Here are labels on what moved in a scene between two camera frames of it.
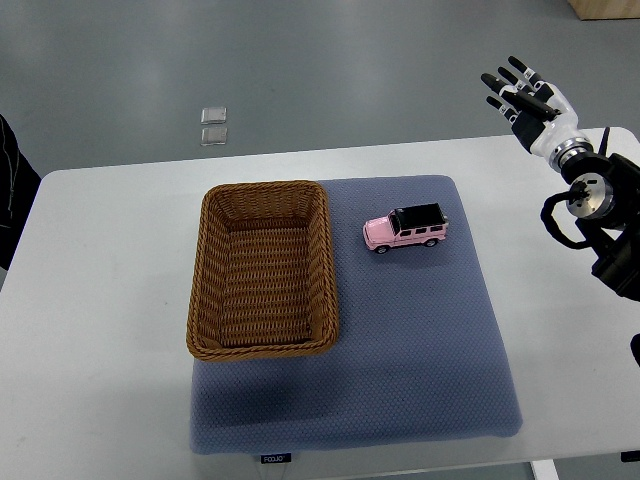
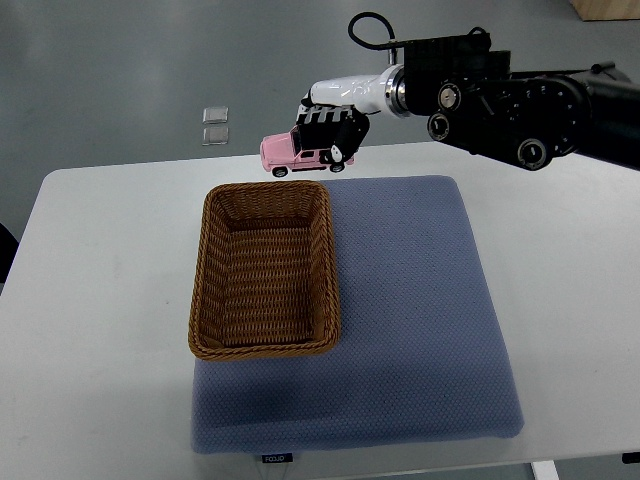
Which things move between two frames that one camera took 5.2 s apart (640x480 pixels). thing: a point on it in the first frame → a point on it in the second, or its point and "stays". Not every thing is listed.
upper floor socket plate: [213, 115] stays
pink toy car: [411, 225] → [281, 153]
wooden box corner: [605, 9] stays
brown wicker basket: [263, 275] stays
